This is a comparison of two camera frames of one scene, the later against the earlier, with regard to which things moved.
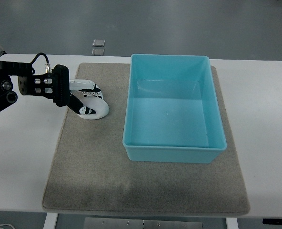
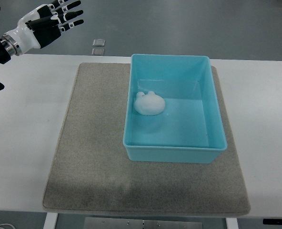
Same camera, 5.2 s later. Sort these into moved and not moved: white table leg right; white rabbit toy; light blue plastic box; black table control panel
Moved: white rabbit toy
Not moved: black table control panel; white table leg right; light blue plastic box
